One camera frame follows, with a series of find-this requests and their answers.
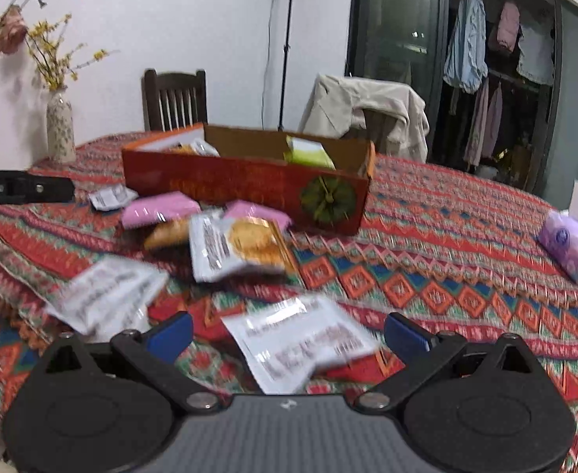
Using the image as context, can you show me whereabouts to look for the orange cardboard box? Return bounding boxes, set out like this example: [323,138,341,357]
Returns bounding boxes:
[121,123,377,236]

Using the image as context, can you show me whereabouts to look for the yellow blossom twigs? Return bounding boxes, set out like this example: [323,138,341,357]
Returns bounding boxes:
[25,14,117,92]

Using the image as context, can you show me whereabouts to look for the gold foil snack packet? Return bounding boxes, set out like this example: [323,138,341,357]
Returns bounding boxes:
[144,217,194,252]

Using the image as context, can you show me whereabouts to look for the beige jacket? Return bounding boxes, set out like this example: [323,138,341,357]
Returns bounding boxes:
[298,73,430,163]

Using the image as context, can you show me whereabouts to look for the red patterned tablecloth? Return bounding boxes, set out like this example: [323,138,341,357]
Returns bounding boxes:
[0,130,578,471]

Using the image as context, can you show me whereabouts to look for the pink snack packet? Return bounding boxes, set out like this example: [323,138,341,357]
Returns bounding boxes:
[120,191,202,230]
[222,199,291,231]

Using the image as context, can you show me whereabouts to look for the small white snack packet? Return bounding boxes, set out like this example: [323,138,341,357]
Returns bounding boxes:
[88,186,139,212]

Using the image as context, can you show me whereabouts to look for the black hanging cable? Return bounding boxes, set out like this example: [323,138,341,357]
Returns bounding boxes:
[261,0,276,129]

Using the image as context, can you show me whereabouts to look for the pale pink hanging coat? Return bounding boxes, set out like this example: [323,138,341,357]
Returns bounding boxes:
[464,79,504,166]

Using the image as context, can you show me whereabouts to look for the white printed snack packet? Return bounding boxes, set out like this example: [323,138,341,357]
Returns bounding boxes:
[45,255,170,336]
[190,139,221,157]
[221,294,381,395]

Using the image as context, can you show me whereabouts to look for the pink hanging garment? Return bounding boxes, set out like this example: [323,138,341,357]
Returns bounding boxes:
[489,2,521,55]

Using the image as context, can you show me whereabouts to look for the white gold green snack packet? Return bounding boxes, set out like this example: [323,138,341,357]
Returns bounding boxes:
[189,212,300,284]

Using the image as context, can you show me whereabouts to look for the light blue hanging shirt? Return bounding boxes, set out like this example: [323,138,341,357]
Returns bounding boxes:
[443,0,488,94]

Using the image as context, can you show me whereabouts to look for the purple tissue pack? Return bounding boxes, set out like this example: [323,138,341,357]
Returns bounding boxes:
[538,209,578,289]

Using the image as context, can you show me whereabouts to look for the white hanging garment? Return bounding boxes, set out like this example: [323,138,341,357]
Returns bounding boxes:
[517,15,556,87]

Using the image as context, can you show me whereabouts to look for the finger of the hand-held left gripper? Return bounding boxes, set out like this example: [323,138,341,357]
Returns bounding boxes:
[25,172,76,204]

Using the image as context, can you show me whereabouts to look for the black light stand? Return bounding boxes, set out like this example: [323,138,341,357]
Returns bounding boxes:
[257,0,302,131]

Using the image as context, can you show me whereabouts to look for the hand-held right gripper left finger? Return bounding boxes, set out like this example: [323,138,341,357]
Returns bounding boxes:
[45,311,221,412]

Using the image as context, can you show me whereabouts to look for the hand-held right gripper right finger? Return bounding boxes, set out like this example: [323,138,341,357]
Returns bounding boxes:
[358,311,548,411]

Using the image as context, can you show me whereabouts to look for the dark wooden chair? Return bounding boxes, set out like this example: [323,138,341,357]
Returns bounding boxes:
[141,68,207,133]

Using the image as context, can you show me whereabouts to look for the chair under jacket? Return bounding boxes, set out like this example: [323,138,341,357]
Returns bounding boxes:
[341,108,408,156]

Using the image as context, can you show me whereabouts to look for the floral ceramic vase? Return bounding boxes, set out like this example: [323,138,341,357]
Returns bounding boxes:
[46,86,78,164]

